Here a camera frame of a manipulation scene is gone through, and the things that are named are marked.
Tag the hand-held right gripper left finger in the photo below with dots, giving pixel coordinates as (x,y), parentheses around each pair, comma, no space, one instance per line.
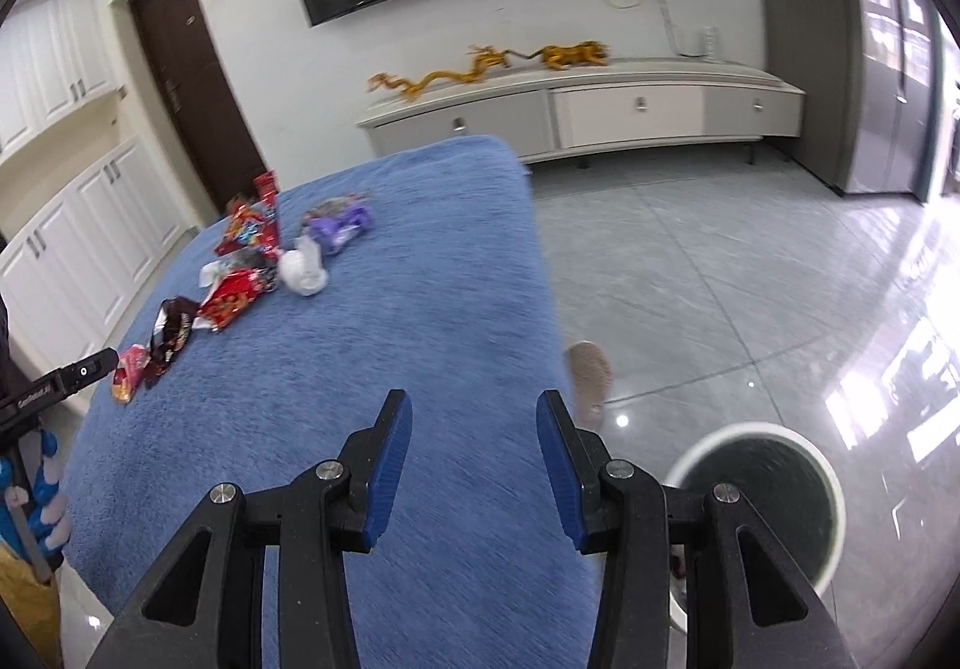
(386,466)

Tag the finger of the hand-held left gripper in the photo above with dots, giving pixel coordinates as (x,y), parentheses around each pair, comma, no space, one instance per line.
(86,369)

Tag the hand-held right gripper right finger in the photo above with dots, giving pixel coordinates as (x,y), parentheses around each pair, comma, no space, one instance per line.
(562,474)

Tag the pink snack packet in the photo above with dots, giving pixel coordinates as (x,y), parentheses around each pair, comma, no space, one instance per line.
(129,373)

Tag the white round bin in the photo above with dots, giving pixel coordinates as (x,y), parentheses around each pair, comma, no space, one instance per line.
(772,481)

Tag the red snack packet blue logo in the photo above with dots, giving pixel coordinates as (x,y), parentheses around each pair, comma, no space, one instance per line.
(247,234)

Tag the dark brown snack packet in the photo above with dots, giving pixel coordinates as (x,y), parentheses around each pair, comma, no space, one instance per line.
(171,335)

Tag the beige slipper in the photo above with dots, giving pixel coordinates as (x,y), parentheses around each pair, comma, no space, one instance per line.
(589,376)

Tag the white lower cabinets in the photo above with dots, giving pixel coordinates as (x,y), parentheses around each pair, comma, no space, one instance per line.
(97,219)

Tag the blue fluffy blanket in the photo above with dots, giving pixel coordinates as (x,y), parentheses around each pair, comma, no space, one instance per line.
(420,309)

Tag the red snack packet yellow print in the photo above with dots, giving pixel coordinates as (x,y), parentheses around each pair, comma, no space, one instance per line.
(236,298)

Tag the yellow bag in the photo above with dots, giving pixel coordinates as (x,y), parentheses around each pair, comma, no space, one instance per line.
(26,616)

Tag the white crumpled tissue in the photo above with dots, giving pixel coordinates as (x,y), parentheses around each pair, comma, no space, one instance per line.
(300,268)

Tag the purple snack wrapper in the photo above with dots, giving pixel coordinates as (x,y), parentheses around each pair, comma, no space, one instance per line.
(337,223)

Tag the small red packet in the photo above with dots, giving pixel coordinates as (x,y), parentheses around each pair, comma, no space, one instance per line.
(267,187)

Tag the dark brown door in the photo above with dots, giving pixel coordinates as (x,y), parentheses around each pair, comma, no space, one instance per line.
(195,84)

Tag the white grey television cabinet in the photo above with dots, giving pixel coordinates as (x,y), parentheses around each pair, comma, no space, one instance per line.
(630,114)

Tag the golden dragon ornament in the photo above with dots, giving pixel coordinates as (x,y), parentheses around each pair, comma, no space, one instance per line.
(450,75)

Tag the golden tiger ornament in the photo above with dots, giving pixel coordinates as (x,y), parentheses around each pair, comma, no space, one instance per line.
(570,55)

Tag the grey refrigerator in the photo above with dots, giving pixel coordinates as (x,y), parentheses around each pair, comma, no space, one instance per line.
(885,76)

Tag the white upper wall cabinets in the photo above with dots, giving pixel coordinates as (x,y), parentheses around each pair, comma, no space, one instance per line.
(52,61)

